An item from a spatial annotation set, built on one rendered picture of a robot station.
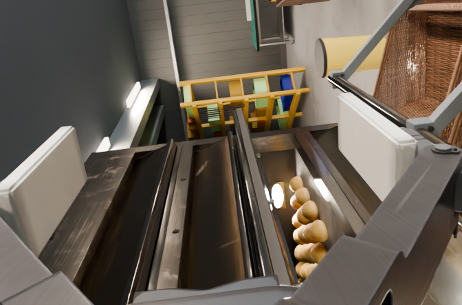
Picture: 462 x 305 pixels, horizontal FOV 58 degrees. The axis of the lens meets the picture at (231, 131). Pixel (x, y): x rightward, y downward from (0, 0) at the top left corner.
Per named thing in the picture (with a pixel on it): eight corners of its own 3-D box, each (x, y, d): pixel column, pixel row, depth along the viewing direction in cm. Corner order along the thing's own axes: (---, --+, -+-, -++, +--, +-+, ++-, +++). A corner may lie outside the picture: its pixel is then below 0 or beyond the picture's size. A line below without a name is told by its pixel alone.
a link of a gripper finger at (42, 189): (34, 266, 15) (12, 268, 15) (88, 180, 21) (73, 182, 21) (9, 189, 14) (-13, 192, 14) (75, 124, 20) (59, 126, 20)
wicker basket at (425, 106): (514, 158, 132) (428, 168, 132) (426, 115, 186) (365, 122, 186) (528, -2, 118) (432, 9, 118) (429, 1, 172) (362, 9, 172)
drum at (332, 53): (374, 65, 397) (314, 73, 396) (375, 27, 384) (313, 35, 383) (389, 75, 364) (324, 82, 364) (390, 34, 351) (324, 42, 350)
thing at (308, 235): (334, 368, 156) (320, 369, 156) (306, 284, 202) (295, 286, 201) (328, 227, 137) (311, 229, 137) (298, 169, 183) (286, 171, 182)
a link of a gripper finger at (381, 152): (397, 142, 14) (419, 139, 14) (336, 93, 20) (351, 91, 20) (395, 221, 15) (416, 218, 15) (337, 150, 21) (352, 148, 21)
